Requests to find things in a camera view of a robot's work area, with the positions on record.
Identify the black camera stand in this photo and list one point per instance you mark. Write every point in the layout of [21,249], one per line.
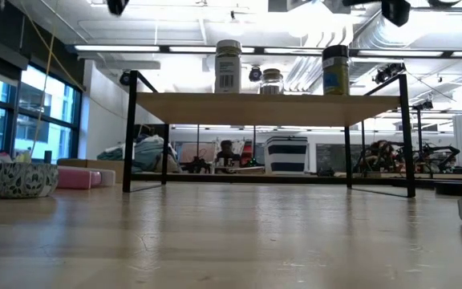
[419,124]

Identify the cork lid glass jar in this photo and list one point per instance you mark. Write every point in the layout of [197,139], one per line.
[272,82]

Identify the black round camera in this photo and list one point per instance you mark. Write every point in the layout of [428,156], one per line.
[125,78]
[255,74]

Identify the teal cloth pile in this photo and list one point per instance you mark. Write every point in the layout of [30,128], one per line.
[147,152]

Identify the brown cardboard box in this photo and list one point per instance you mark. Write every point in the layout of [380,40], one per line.
[102,163]

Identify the white lid spice jar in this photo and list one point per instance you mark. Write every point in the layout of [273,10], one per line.
[228,68]

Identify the pink box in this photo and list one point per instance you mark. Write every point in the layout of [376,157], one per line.
[78,179]

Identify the black metal rig frame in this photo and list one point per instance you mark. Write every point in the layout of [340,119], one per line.
[255,177]

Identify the white rectangular block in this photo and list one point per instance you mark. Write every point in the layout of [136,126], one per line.
[109,176]

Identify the patterned ceramic bowl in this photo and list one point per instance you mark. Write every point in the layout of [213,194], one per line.
[22,180]

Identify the dark grey overhead box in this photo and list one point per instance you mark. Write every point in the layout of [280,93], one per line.
[309,5]

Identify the black and white striped bin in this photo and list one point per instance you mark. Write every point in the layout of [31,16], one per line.
[285,149]

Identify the person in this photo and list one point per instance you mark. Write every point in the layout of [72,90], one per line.
[227,147]

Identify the wooden shelf black metal legs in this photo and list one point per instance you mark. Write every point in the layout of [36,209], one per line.
[275,108]

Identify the black lid spice jar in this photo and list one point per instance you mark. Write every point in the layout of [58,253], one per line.
[335,76]

